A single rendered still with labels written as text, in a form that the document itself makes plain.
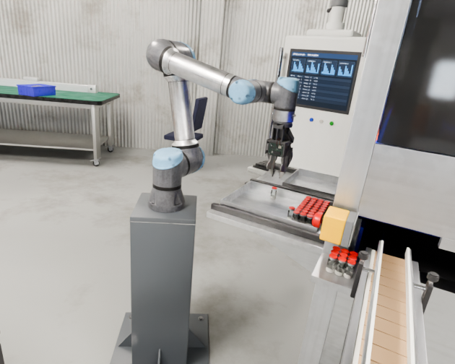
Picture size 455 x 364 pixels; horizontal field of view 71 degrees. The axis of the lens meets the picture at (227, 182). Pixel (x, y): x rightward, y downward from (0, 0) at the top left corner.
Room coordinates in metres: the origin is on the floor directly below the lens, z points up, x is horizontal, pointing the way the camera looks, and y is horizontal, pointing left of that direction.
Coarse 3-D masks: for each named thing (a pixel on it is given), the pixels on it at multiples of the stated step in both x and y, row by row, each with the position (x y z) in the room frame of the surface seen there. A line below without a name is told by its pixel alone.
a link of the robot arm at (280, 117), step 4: (276, 112) 1.14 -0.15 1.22; (280, 112) 1.13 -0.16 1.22; (284, 112) 1.13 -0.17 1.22; (288, 112) 1.13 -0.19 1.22; (292, 112) 1.14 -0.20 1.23; (276, 116) 1.14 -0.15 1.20; (280, 116) 1.13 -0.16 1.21; (284, 116) 1.13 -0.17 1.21; (288, 116) 1.13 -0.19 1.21; (292, 116) 1.15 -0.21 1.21; (276, 120) 1.14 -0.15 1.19; (280, 120) 1.13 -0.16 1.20; (284, 120) 1.13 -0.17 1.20; (288, 120) 1.13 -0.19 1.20; (292, 120) 1.14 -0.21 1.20
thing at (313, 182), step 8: (296, 176) 1.49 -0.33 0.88; (304, 176) 1.50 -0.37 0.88; (312, 176) 1.49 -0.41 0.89; (320, 176) 1.47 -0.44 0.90; (328, 176) 1.46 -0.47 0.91; (336, 176) 1.44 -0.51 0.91; (288, 184) 1.28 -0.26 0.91; (296, 184) 1.37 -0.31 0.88; (304, 184) 1.38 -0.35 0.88; (312, 184) 1.39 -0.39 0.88; (320, 184) 1.40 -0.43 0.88; (328, 184) 1.41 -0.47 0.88; (336, 184) 1.42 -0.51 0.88; (312, 192) 1.23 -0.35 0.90; (320, 192) 1.22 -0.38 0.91; (328, 192) 1.31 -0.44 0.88
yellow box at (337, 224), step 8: (328, 208) 0.78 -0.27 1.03; (336, 208) 0.78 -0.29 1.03; (328, 216) 0.73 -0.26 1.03; (336, 216) 0.73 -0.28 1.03; (344, 216) 0.73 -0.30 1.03; (352, 216) 0.74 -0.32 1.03; (328, 224) 0.73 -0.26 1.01; (336, 224) 0.72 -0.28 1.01; (344, 224) 0.71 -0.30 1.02; (352, 224) 0.70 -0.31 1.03; (328, 232) 0.72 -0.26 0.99; (336, 232) 0.72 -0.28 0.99; (344, 232) 0.71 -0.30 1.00; (328, 240) 0.72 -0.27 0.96; (336, 240) 0.72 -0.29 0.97; (344, 240) 0.71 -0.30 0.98
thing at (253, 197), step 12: (240, 192) 1.18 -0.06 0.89; (252, 192) 1.22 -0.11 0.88; (264, 192) 1.23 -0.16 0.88; (288, 192) 1.19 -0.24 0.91; (228, 204) 1.02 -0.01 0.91; (240, 204) 1.08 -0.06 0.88; (252, 204) 1.09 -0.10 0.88; (264, 204) 1.10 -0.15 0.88; (276, 204) 1.12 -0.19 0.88; (288, 204) 1.13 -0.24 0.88; (264, 216) 0.96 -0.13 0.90; (276, 216) 0.94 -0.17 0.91; (312, 228) 0.89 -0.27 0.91
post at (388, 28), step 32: (384, 0) 0.81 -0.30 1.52; (384, 32) 0.80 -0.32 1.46; (384, 64) 0.79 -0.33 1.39; (384, 96) 0.79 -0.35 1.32; (352, 128) 0.81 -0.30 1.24; (352, 160) 0.80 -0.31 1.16; (352, 192) 0.79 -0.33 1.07; (320, 288) 0.81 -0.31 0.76; (320, 320) 0.80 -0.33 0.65; (320, 352) 0.79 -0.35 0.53
